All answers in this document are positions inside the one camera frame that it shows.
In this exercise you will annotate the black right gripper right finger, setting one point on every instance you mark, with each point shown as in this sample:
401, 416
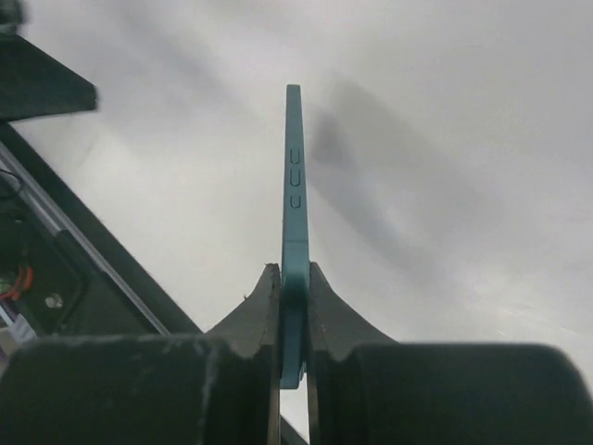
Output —
366, 388

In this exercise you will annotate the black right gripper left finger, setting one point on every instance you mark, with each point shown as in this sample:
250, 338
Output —
221, 387

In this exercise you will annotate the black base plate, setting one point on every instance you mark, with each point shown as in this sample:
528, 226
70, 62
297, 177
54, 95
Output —
62, 272

